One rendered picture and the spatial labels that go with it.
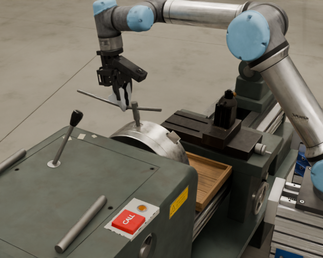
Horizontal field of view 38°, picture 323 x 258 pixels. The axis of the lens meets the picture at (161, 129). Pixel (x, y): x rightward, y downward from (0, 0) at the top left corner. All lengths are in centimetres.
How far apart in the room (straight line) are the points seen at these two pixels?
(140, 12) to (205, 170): 85
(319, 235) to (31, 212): 86
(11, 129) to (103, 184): 294
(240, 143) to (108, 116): 237
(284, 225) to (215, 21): 67
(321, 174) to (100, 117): 318
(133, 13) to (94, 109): 305
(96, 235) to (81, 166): 29
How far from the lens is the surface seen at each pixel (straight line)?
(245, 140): 211
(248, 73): 253
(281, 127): 288
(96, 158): 139
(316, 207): 146
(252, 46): 121
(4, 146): 396
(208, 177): 198
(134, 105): 156
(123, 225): 114
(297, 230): 157
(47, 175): 134
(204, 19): 144
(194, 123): 219
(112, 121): 421
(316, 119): 127
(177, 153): 157
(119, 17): 146
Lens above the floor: 201
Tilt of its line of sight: 29 degrees down
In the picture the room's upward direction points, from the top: 3 degrees clockwise
